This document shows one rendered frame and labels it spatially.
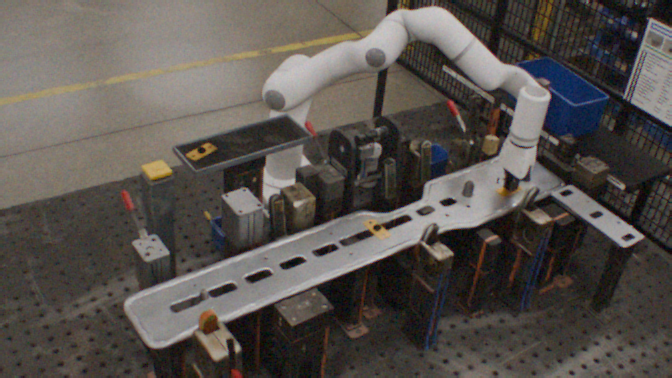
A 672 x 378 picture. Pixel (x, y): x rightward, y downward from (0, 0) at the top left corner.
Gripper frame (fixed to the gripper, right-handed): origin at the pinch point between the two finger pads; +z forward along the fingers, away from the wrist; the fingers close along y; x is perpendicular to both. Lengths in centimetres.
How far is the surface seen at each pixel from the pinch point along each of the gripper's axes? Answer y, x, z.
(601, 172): 11.9, 26.9, -2.4
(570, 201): 13.2, 13.1, 2.8
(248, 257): -12, -83, 3
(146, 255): -20, -108, -3
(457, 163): -20.0, -2.8, 4.4
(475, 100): -20.5, -0.2, -17.8
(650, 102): 5, 54, -16
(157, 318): -4, -112, 2
